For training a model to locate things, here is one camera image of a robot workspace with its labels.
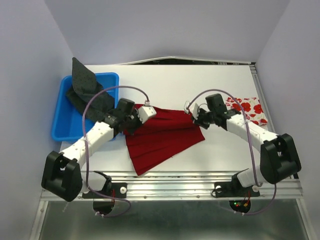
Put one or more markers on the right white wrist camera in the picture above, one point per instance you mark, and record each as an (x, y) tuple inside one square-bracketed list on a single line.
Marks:
[(192, 109)]

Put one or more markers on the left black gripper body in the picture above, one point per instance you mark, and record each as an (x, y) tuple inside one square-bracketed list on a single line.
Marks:
[(131, 124)]

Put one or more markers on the white red poppy skirt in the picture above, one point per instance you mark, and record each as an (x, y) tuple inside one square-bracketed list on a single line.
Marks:
[(253, 109)]

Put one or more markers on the aluminium frame rail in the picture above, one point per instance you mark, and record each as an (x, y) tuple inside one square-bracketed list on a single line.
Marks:
[(179, 185)]

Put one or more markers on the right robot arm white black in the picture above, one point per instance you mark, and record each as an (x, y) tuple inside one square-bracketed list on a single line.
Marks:
[(278, 154)]

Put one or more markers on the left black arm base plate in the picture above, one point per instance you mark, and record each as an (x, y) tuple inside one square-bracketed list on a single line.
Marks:
[(114, 190)]

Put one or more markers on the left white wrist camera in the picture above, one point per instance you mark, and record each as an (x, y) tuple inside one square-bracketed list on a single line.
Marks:
[(145, 113)]

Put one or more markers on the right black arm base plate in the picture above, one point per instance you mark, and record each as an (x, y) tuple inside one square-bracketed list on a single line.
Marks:
[(226, 189)]

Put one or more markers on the dark grey dotted skirt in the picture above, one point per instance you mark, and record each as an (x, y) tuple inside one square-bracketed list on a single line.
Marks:
[(84, 86)]

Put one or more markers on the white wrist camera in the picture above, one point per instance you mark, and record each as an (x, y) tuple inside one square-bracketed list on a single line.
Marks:
[(145, 113), (192, 109)]

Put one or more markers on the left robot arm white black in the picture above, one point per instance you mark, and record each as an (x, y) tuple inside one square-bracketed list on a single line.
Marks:
[(62, 174)]

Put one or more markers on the blue plastic bin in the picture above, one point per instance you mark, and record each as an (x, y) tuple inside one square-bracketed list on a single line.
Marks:
[(67, 121)]

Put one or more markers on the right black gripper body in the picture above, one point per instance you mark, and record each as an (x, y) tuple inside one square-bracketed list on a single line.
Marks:
[(205, 118)]

